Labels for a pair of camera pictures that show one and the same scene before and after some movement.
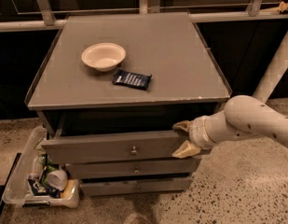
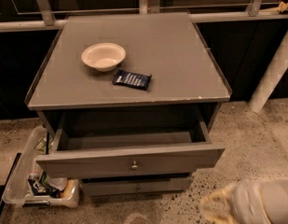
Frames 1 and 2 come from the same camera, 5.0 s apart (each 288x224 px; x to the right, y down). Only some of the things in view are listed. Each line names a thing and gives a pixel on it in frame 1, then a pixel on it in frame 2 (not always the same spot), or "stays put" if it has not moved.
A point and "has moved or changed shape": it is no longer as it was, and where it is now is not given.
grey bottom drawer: [136, 186] stays put
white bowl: [103, 56] stays put
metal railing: [51, 20] stays put
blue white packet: [39, 189] stays put
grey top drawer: [134, 146] has moved or changed shape
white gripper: [197, 133] to [245, 201]
